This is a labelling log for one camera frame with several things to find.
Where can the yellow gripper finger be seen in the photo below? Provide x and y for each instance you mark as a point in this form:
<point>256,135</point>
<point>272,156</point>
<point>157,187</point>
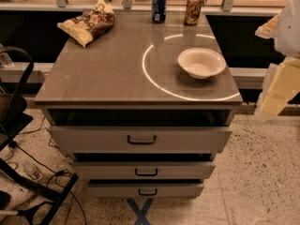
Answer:
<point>268,29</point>
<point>281,84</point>

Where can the white paper bowl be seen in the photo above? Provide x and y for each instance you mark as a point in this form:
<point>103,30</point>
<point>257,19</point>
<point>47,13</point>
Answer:
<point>201,63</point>

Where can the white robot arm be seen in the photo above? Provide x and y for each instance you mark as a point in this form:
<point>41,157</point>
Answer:
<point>287,37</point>

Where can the brown chip bag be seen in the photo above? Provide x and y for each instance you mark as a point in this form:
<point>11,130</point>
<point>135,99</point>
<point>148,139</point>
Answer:
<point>90,26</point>

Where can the brown soda can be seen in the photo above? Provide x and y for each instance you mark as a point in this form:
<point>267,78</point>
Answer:
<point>193,10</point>

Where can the blue soda can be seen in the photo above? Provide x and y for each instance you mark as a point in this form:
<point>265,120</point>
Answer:
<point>158,11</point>

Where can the grey drawer cabinet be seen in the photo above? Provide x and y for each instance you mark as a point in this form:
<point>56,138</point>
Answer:
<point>130,77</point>

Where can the bottom grey drawer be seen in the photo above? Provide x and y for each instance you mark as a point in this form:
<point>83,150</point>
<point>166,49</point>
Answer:
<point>146,190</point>

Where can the grey drawer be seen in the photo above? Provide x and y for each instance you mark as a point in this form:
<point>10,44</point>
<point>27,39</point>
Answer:
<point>144,170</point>
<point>146,190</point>
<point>140,140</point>

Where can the blue tape cross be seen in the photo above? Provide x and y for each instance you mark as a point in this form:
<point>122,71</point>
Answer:
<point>140,212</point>

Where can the top grey drawer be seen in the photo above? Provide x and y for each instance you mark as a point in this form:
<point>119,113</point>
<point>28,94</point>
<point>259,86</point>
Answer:
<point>140,140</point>

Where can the middle grey drawer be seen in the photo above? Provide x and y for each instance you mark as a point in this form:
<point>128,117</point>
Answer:
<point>144,170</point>

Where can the clear plastic bottle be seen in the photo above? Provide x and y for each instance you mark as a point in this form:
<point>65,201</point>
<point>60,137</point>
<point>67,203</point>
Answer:
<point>32,170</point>

